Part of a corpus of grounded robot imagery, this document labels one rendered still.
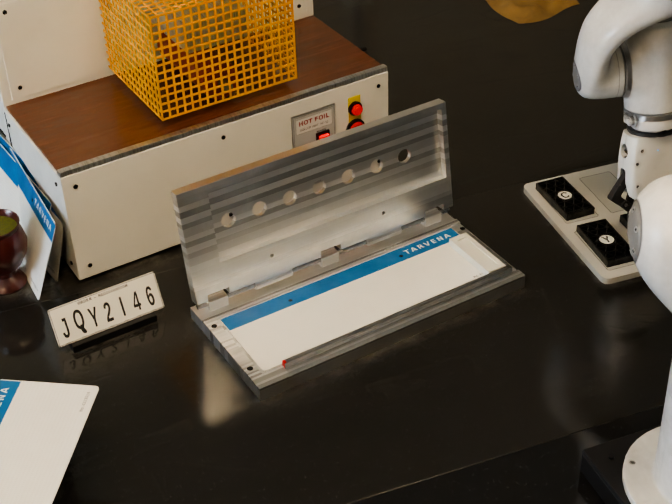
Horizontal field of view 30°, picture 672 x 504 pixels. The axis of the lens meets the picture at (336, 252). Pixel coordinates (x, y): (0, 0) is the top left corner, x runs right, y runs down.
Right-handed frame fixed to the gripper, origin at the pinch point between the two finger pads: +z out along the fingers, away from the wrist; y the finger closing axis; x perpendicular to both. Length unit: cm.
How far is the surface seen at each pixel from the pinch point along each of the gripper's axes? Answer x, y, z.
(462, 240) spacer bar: 7.0, -28.2, -1.1
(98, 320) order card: 10, -83, -1
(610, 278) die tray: -6.5, -11.0, 3.9
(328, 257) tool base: 10.1, -48.3, -2.1
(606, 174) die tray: 17.3, 2.4, -1.1
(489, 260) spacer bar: 1.1, -26.6, 0.2
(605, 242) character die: -0.2, -8.1, 1.4
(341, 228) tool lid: 10.0, -45.9, -6.2
